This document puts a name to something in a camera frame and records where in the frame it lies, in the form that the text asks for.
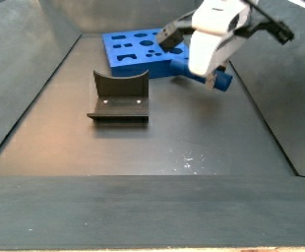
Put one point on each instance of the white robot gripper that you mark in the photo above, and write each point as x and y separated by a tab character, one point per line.
213	43

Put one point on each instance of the blue cylinder peg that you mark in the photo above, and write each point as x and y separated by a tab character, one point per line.
180	66

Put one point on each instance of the blue foam shape-sorter block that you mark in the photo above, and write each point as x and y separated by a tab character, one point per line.
134	53

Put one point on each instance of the dark curved cradle stand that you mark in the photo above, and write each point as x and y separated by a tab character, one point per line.
122	97

